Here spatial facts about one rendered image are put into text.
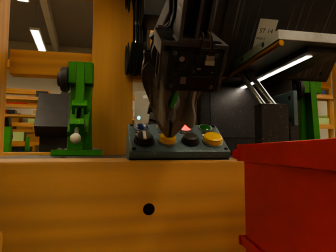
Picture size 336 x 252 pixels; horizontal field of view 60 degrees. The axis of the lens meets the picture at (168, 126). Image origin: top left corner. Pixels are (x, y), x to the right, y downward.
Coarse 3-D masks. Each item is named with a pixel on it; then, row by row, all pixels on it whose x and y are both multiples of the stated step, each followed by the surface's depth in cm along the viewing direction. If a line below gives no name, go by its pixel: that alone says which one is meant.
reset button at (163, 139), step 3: (162, 135) 42; (174, 135) 43; (159, 138) 43; (162, 138) 42; (165, 138) 42; (168, 138) 42; (171, 138) 42; (174, 138) 43; (162, 141) 42; (165, 141) 42; (168, 141) 42; (171, 141) 42; (174, 141) 43
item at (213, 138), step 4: (208, 132) 45; (212, 132) 45; (204, 136) 44; (208, 136) 44; (212, 136) 44; (216, 136) 44; (220, 136) 44; (204, 140) 44; (208, 140) 43; (212, 140) 43; (216, 140) 43; (220, 140) 44; (212, 144) 43; (216, 144) 43
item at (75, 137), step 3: (75, 129) 76; (78, 129) 77; (75, 132) 75; (78, 132) 76; (72, 135) 73; (75, 135) 73; (78, 135) 74; (72, 138) 73; (75, 138) 73; (78, 138) 74; (72, 141) 73; (75, 141) 73; (78, 141) 74
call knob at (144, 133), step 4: (140, 132) 42; (144, 132) 42; (148, 132) 43; (136, 136) 42; (140, 136) 42; (144, 136) 41; (148, 136) 42; (152, 136) 43; (136, 140) 42; (140, 140) 41; (144, 140) 41; (148, 140) 42; (152, 140) 42; (144, 144) 41
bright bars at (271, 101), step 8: (240, 72) 71; (248, 72) 72; (248, 80) 68; (256, 80) 68; (248, 88) 66; (256, 96) 62; (264, 96) 64; (256, 104) 60; (264, 104) 58; (272, 104) 58; (280, 104) 59; (256, 112) 60; (264, 112) 58; (272, 112) 58; (280, 112) 59; (256, 120) 60; (264, 120) 58; (272, 120) 58; (280, 120) 59; (256, 128) 60; (264, 128) 58; (272, 128) 58; (280, 128) 58; (288, 128) 59; (256, 136) 60; (264, 136) 58; (272, 136) 58; (280, 136) 58; (288, 136) 59
